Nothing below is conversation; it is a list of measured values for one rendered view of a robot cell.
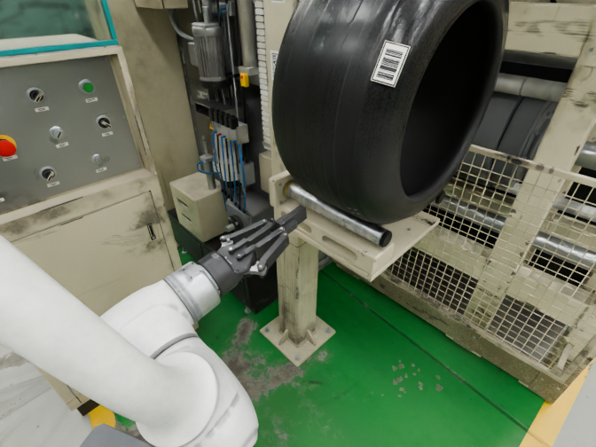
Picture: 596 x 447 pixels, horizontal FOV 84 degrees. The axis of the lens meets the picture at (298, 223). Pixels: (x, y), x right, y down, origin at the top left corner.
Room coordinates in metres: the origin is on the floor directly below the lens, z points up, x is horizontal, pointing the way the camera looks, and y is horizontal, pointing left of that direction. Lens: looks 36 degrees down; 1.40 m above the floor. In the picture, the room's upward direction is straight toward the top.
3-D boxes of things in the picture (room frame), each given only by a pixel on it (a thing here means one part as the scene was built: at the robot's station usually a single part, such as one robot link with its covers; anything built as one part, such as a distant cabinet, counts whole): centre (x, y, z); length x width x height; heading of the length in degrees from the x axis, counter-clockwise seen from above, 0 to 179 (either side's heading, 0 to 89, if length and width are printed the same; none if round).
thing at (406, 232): (0.86, -0.19, 0.80); 0.37 x 0.36 x 0.02; 134
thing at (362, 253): (0.76, -0.09, 0.83); 0.36 x 0.09 x 0.06; 44
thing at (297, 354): (1.02, 0.00, 0.02); 0.27 x 0.27 x 0.04; 44
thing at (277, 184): (0.98, -0.07, 0.90); 0.40 x 0.03 x 0.10; 134
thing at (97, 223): (0.94, 0.80, 0.63); 0.56 x 0.41 x 1.27; 134
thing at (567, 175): (0.92, -0.59, 0.65); 0.90 x 0.02 x 0.70; 44
